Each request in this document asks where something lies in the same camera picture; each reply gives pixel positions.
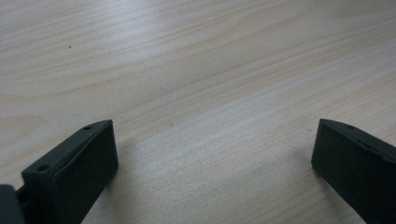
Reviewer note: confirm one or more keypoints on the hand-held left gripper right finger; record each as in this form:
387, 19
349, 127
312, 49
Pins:
358, 168

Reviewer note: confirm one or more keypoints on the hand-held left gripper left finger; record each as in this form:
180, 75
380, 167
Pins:
74, 174

